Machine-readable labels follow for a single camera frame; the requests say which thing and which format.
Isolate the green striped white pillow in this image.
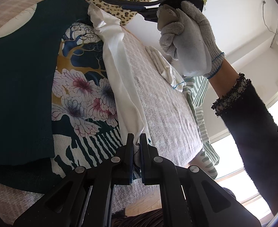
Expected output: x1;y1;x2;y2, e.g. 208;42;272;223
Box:
183;76;219;179

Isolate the grey pleated fabric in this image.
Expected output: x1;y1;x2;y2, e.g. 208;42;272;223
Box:
111;208;164;227

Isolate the green and cream printed t-shirt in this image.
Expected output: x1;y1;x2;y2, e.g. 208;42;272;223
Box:
0;0;149;194

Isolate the pink plaid bed blanket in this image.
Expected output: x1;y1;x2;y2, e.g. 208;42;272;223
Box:
0;0;202;225

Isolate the folded cream cloth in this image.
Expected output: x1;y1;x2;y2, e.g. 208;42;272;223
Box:
145;46;186;92

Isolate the right hand grey glove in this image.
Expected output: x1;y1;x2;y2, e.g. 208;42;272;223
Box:
157;1;225;79

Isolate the right forearm black sleeve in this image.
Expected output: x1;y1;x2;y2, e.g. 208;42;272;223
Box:
209;60;278;215

